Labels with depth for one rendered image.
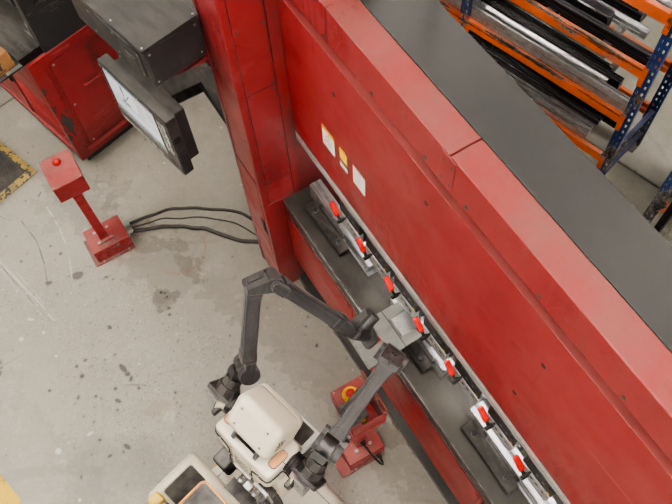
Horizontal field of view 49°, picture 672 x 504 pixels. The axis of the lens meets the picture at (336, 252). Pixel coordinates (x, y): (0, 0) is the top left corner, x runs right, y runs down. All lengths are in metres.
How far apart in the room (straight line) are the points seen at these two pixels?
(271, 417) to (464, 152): 1.15
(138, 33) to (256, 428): 1.39
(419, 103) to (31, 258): 3.20
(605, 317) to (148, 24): 1.79
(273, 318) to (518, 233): 2.56
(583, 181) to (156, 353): 2.86
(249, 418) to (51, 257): 2.38
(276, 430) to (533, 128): 1.27
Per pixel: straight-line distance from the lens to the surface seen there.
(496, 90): 1.99
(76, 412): 4.23
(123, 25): 2.75
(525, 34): 4.27
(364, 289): 3.23
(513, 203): 1.80
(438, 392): 3.08
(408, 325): 3.03
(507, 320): 2.12
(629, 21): 4.01
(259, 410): 2.54
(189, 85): 3.50
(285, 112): 3.00
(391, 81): 1.99
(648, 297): 1.77
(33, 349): 4.45
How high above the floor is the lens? 3.81
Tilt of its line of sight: 62 degrees down
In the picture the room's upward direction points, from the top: 4 degrees counter-clockwise
